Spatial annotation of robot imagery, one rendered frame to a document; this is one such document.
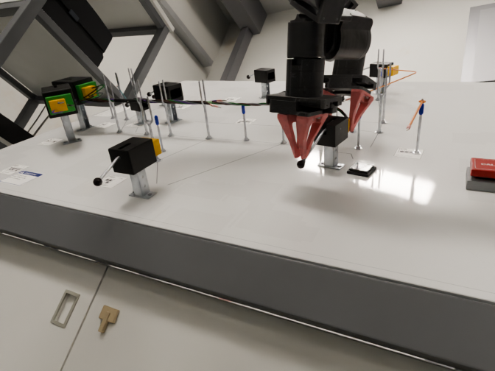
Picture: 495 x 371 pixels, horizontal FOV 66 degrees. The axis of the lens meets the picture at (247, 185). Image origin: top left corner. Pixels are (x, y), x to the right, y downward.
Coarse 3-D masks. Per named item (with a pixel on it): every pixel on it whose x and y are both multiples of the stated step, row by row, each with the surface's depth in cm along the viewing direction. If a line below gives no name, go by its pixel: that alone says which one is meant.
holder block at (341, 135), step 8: (328, 120) 68; (336, 120) 68; (344, 120) 68; (320, 128) 67; (328, 128) 66; (336, 128) 66; (344, 128) 69; (328, 136) 67; (336, 136) 66; (344, 136) 69; (320, 144) 68; (328, 144) 68; (336, 144) 67
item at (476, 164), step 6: (474, 162) 60; (480, 162) 60; (486, 162) 60; (492, 162) 60; (474, 168) 58; (480, 168) 58; (486, 168) 58; (492, 168) 58; (474, 174) 58; (480, 174) 58; (486, 174) 58; (492, 174) 57
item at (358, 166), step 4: (356, 164) 69; (360, 164) 69; (364, 164) 69; (368, 164) 69; (372, 164) 69; (352, 168) 68; (356, 168) 68; (360, 168) 68; (364, 168) 68; (368, 168) 68; (372, 168) 68; (348, 172) 68; (352, 172) 68; (356, 172) 67; (360, 172) 67; (364, 172) 67; (368, 172) 67; (372, 172) 68; (364, 176) 67; (368, 176) 66
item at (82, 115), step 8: (56, 80) 106; (64, 80) 105; (72, 80) 103; (80, 80) 103; (88, 80) 105; (72, 88) 102; (80, 104) 104; (80, 112) 109; (80, 120) 110; (88, 120) 111; (88, 128) 112
